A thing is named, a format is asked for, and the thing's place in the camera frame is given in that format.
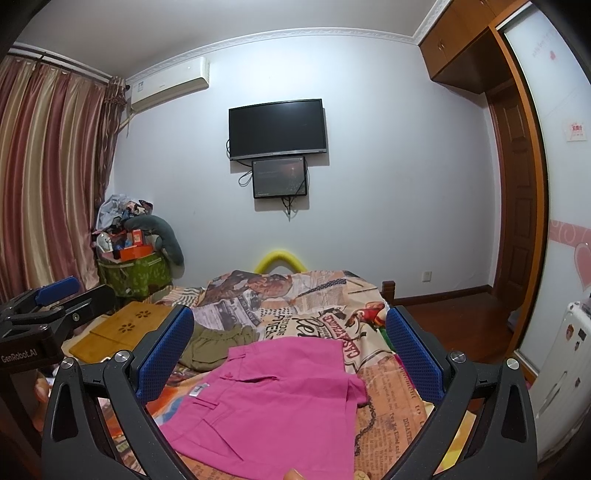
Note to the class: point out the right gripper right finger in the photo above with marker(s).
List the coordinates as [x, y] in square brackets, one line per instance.
[502, 442]

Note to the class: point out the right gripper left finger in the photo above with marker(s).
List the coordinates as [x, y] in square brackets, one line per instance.
[76, 442]

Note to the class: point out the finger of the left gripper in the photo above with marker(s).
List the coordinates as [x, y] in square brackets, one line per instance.
[83, 308]
[57, 291]

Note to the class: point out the pink pants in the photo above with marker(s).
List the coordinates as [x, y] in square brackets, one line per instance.
[273, 406]

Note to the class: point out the bamboo lap desk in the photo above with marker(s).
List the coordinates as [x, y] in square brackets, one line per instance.
[123, 330]

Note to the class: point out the green patterned storage box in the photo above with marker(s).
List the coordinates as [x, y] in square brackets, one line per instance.
[137, 278]

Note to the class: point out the orange box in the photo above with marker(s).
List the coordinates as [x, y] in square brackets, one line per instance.
[132, 253]

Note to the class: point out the grey plush toy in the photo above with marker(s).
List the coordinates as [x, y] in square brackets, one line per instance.
[166, 241]

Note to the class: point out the olive green folded pants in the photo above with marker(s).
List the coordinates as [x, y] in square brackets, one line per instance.
[207, 349]

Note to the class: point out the striped red gold curtain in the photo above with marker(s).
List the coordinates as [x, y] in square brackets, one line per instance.
[58, 136]

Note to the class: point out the brown wooden door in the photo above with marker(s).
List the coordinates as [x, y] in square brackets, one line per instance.
[518, 205]

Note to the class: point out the newspaper print blanket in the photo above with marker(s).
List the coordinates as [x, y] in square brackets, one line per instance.
[324, 304]

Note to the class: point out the yellow foam arch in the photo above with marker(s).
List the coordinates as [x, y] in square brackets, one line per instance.
[277, 257]

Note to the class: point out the white air conditioner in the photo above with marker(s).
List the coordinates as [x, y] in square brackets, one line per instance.
[170, 83]

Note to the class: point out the wooden wardrobe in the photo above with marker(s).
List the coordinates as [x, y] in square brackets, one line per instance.
[464, 50]

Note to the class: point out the small black wall monitor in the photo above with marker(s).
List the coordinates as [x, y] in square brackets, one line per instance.
[281, 177]

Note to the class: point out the black wall television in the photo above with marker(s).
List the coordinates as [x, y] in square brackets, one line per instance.
[277, 128]

